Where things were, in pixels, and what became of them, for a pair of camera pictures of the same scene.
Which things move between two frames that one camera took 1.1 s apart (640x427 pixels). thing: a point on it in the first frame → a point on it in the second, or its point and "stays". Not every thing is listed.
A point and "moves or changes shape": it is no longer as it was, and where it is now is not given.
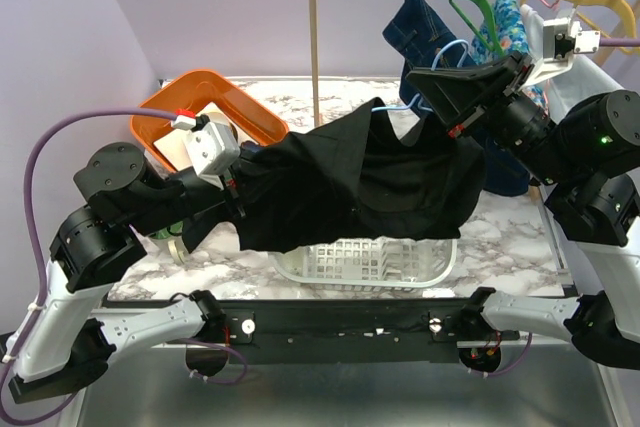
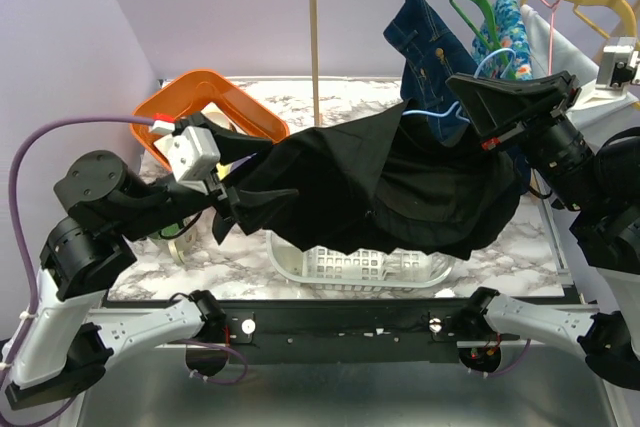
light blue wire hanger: [409, 106] moves or changes shape
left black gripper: [242, 178] → [228, 196]
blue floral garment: [514, 36] stays
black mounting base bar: [282, 331] stays
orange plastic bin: [209, 91] stays
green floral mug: [170, 241] stays
